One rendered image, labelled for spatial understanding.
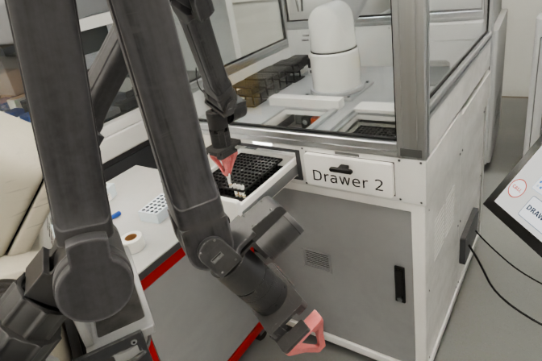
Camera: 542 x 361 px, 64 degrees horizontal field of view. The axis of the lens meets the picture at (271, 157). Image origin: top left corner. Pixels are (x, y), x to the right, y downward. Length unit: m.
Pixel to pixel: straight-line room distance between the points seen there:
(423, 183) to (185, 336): 0.92
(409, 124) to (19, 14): 0.99
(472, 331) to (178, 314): 1.20
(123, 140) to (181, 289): 0.85
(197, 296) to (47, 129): 1.20
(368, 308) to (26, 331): 1.34
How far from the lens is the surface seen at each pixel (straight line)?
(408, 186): 1.31
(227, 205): 1.22
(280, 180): 1.38
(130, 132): 2.11
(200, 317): 1.63
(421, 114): 1.21
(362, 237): 1.50
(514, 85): 4.51
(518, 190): 1.01
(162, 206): 1.56
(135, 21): 0.45
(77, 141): 0.46
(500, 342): 2.08
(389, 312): 1.68
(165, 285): 1.46
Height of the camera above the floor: 1.52
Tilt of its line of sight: 25 degrees down
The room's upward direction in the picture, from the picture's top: 10 degrees counter-clockwise
